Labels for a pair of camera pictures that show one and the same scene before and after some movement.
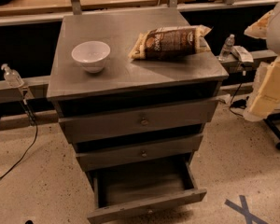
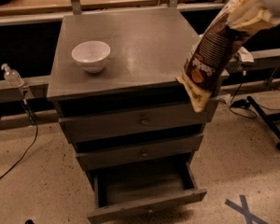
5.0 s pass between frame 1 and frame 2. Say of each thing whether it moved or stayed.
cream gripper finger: moved
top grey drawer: stayed
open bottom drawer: stayed
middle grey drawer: stayed
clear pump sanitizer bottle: stayed
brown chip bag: moved
